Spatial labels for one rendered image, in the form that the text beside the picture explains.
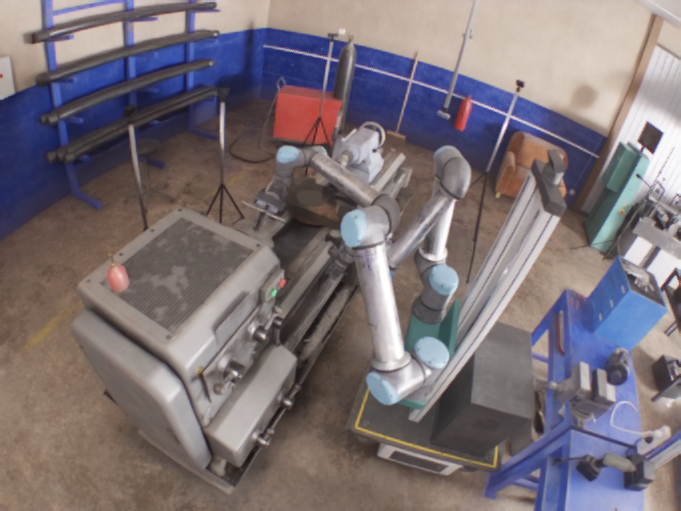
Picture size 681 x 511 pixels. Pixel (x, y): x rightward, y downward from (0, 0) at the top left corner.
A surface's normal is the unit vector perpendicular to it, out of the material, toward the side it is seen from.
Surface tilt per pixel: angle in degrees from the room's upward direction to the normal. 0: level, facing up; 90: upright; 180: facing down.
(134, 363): 0
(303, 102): 90
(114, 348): 0
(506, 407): 0
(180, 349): 45
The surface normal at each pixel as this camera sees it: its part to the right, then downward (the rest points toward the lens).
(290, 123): -0.07, 0.65
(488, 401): 0.17, -0.74
